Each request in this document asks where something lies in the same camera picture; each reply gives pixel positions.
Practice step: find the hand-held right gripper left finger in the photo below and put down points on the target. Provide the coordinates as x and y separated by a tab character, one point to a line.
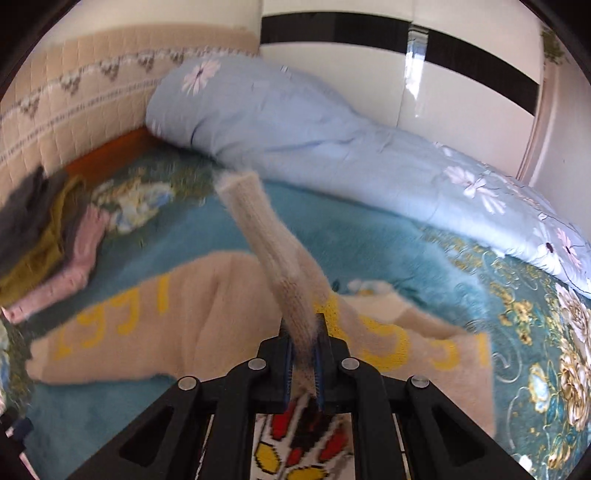
288	357

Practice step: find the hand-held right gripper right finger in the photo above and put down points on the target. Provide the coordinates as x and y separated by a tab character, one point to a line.
318	364

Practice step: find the beige knitted sweater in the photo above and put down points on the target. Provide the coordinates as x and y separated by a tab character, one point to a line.
207	304

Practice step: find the teal floral bed blanket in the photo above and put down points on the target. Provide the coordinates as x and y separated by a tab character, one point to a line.
461	286

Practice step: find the light blue floral quilt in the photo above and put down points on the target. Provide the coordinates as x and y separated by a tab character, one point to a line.
323	138

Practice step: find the pink knitted garment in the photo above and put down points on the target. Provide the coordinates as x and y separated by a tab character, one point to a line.
78	258

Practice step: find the mustard yellow garment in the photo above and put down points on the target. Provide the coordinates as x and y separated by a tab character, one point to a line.
44	249

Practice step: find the dark grey garment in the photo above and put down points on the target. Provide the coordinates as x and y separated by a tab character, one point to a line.
27	203

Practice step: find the white wardrobe with black stripe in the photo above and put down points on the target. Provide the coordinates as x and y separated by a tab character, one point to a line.
415	69

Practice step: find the beige quilted floral headboard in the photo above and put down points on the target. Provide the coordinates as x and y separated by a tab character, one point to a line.
83	92

